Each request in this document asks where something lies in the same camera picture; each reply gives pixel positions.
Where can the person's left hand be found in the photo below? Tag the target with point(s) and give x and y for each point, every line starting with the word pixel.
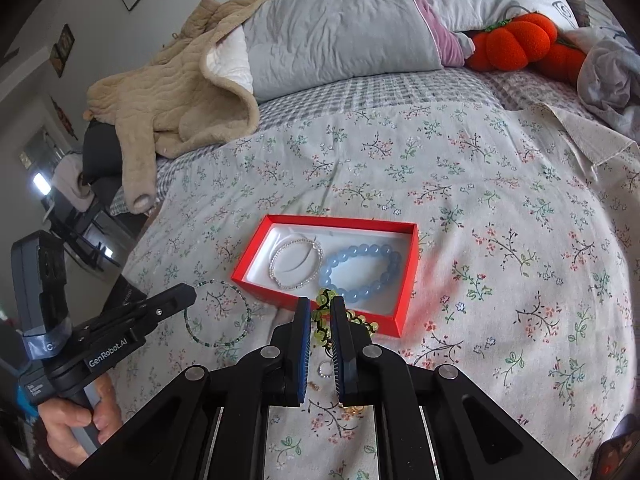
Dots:
pixel 60 425

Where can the beige quilted jacket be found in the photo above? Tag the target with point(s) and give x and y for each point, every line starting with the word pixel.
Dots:
pixel 175 100

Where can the orange plush pumpkin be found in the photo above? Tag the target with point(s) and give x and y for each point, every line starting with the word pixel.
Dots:
pixel 562 62
pixel 505 42

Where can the grey crumpled cloth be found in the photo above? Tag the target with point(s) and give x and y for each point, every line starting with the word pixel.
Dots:
pixel 607 75

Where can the red jewelry box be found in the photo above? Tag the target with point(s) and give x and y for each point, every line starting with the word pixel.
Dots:
pixel 400 310

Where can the black chair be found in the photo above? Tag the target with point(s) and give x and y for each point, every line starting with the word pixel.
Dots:
pixel 80 220

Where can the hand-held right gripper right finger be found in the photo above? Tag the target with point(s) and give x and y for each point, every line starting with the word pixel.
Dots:
pixel 340 360

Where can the floral bedsheet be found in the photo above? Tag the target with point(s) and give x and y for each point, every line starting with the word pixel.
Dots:
pixel 500 200

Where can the pink pillowcase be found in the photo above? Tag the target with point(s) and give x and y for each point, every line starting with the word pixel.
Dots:
pixel 442 35

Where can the dark patterned object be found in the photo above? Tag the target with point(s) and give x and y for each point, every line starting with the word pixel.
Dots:
pixel 615 452

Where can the person's left forearm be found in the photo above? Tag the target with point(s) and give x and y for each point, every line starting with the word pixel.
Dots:
pixel 50 465

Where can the amber bead jewelry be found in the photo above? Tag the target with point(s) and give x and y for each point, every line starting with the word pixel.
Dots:
pixel 351 409

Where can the small wall plaque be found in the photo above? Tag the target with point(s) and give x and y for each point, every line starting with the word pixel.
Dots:
pixel 63 50

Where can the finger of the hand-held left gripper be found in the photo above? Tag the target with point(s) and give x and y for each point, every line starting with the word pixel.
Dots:
pixel 160 302

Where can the grey checked bedsheet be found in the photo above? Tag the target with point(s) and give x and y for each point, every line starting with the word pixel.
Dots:
pixel 380 90

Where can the grey pillow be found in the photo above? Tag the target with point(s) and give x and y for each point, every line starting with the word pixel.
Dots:
pixel 340 30

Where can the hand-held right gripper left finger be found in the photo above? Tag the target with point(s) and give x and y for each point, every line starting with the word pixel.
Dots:
pixel 302 355

